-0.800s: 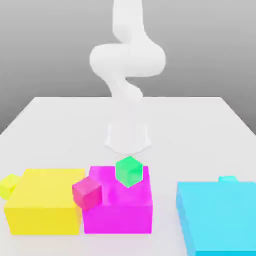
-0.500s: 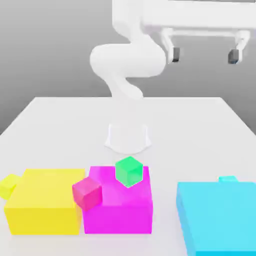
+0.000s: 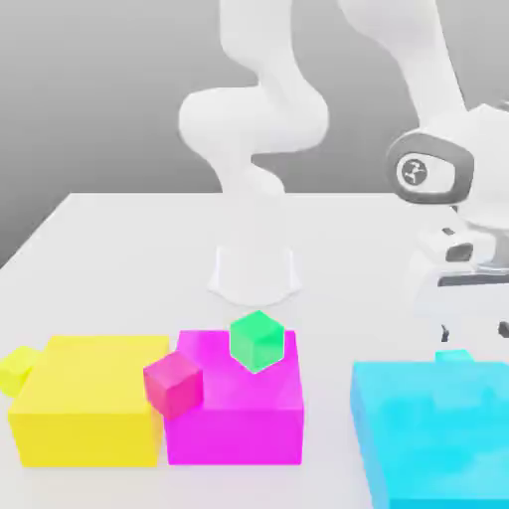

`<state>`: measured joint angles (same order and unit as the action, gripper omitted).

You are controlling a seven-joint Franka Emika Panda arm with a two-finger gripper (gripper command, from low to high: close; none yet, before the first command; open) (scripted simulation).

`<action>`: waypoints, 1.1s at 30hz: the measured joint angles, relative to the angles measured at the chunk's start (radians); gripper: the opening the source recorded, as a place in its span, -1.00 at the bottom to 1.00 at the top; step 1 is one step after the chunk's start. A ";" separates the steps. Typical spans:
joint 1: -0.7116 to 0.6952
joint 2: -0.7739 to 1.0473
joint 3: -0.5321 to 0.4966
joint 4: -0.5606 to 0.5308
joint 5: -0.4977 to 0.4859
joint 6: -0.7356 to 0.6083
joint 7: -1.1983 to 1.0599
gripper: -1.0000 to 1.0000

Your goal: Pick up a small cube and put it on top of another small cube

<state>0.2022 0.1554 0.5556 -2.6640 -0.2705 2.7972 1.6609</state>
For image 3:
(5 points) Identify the small cyan cube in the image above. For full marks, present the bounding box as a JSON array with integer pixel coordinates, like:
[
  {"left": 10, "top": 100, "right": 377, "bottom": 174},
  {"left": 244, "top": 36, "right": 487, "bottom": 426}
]
[{"left": 432, "top": 348, "right": 477, "bottom": 410}]

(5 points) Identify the large cyan box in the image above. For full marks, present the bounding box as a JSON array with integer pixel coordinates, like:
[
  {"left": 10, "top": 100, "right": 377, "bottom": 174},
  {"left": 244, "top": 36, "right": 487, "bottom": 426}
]
[{"left": 349, "top": 359, "right": 509, "bottom": 509}]

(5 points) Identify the large yellow box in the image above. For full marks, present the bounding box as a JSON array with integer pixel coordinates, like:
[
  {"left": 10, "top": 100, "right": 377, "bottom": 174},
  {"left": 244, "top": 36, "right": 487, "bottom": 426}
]
[{"left": 7, "top": 334, "right": 171, "bottom": 469}]

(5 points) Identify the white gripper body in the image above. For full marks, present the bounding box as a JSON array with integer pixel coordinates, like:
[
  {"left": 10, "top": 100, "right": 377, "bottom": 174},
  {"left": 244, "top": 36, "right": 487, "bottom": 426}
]
[{"left": 410, "top": 255, "right": 509, "bottom": 326}]

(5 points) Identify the small green cube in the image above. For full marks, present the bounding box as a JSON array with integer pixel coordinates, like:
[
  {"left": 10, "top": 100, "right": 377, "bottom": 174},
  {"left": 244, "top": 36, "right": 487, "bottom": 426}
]
[{"left": 229, "top": 309, "right": 286, "bottom": 376}]

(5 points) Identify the small red cube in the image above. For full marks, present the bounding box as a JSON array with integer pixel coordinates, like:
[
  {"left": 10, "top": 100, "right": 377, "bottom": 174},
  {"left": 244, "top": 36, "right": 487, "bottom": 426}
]
[{"left": 142, "top": 351, "right": 205, "bottom": 422}]

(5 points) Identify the small yellow cube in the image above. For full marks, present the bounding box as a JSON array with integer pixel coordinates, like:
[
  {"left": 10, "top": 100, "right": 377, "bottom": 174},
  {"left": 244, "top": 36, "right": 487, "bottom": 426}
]
[{"left": 0, "top": 345, "right": 40, "bottom": 399}]

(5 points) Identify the large magenta box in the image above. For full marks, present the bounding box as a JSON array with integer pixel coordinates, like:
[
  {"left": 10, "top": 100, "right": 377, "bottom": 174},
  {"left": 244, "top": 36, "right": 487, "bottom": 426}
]
[{"left": 163, "top": 329, "right": 306, "bottom": 467}]

